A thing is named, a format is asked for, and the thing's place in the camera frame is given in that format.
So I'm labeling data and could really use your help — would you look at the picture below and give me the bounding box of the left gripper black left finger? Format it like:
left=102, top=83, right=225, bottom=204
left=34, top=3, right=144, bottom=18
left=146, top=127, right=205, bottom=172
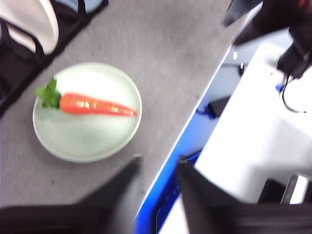
left=0, top=155, right=142, bottom=234

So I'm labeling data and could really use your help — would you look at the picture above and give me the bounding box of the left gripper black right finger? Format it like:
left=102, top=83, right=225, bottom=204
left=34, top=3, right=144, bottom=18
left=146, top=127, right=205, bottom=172
left=177, top=160, right=312, bottom=234

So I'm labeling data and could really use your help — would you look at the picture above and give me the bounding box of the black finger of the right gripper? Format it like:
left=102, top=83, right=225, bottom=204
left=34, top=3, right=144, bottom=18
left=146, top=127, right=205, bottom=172
left=221, top=0, right=263, bottom=26

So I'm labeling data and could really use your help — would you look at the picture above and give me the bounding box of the pale green round plate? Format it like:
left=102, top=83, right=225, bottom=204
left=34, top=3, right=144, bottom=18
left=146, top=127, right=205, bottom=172
left=32, top=62, right=143, bottom=163

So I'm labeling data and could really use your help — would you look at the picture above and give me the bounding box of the orange carrot with green leaves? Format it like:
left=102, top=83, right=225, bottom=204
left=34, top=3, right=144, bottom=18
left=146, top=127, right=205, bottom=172
left=35, top=77, right=138, bottom=118

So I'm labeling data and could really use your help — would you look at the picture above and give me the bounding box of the black plate rack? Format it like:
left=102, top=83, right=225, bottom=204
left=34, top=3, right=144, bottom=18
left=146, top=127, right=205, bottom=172
left=0, top=0, right=109, bottom=117

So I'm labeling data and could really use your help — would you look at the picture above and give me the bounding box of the blue round plate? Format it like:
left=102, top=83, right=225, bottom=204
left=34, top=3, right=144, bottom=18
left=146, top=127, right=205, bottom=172
left=52, top=0, right=100, bottom=13

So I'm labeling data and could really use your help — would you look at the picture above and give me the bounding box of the cream round plate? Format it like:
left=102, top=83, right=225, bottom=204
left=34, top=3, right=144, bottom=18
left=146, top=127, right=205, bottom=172
left=0, top=0, right=59, bottom=56

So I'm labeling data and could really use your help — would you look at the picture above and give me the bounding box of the black power adapter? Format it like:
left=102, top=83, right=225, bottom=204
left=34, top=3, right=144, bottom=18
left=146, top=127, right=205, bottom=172
left=207, top=96, right=232, bottom=118

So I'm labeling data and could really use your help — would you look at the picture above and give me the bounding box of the black cable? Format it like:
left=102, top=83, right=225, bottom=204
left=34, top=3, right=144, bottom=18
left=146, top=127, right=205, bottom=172
left=282, top=73, right=308, bottom=114

